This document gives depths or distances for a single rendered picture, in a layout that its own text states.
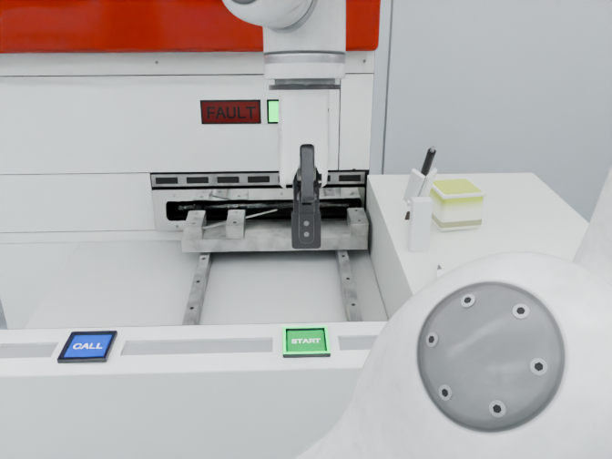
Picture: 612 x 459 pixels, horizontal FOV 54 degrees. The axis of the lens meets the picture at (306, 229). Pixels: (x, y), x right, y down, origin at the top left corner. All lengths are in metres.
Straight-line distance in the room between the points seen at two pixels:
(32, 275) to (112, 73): 0.49
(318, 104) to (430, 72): 2.20
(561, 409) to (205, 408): 0.54
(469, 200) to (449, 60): 1.82
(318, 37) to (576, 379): 0.43
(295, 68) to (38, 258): 0.95
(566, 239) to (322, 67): 0.59
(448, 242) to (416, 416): 0.72
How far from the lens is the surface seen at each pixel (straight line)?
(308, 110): 0.60
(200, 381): 0.72
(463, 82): 2.84
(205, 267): 1.15
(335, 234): 1.20
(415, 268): 0.91
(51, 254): 1.42
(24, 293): 1.49
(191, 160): 1.26
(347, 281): 1.09
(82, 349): 0.78
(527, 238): 1.05
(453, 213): 1.02
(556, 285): 0.28
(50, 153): 1.33
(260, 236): 1.19
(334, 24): 0.62
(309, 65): 0.61
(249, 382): 0.72
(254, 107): 1.22
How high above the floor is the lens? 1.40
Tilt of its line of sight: 25 degrees down
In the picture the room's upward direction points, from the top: straight up
